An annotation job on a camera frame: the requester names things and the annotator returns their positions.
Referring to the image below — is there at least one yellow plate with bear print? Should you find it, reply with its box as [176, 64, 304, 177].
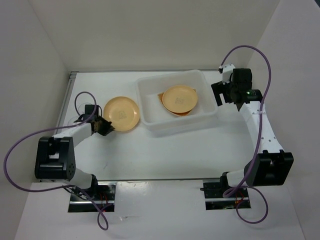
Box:
[161, 85, 199, 114]

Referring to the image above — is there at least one woven bamboo triangular tray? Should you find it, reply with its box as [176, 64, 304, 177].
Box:
[156, 87, 198, 118]

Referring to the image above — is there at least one translucent white plastic bin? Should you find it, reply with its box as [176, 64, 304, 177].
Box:
[135, 70, 218, 136]

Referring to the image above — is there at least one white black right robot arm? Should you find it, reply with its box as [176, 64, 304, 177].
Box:
[211, 64, 294, 197]

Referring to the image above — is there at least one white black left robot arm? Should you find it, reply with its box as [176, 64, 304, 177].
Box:
[34, 104, 115, 200]

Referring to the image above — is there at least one clear glass cup rear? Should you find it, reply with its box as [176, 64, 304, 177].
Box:
[76, 102, 99, 115]

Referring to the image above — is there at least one clear glass cup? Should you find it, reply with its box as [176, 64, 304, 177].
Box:
[76, 102, 99, 115]
[67, 116, 83, 126]

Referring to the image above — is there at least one clear glass cup front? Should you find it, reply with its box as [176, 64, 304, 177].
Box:
[67, 116, 83, 126]

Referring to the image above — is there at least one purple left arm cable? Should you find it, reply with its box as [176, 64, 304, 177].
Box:
[2, 91, 113, 231]

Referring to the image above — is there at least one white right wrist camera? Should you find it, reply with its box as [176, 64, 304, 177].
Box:
[218, 63, 235, 85]

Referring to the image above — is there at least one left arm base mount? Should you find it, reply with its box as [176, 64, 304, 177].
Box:
[66, 181, 116, 213]

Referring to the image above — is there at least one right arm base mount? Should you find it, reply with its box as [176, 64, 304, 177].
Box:
[200, 178, 251, 211]

